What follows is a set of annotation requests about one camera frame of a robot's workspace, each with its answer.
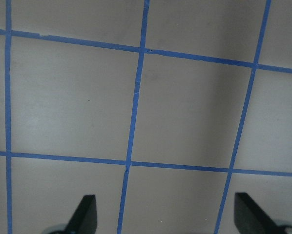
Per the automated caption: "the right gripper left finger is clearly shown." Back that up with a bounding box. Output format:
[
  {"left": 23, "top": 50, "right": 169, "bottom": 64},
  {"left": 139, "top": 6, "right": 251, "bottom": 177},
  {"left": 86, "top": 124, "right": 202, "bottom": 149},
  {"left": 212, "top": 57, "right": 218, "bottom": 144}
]
[{"left": 63, "top": 195, "right": 98, "bottom": 234}]

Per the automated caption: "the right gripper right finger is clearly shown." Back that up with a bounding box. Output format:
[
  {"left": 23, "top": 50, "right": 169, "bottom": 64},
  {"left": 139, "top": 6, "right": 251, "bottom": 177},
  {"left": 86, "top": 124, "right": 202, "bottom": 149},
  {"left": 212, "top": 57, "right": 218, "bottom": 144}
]
[{"left": 234, "top": 193, "right": 280, "bottom": 234}]

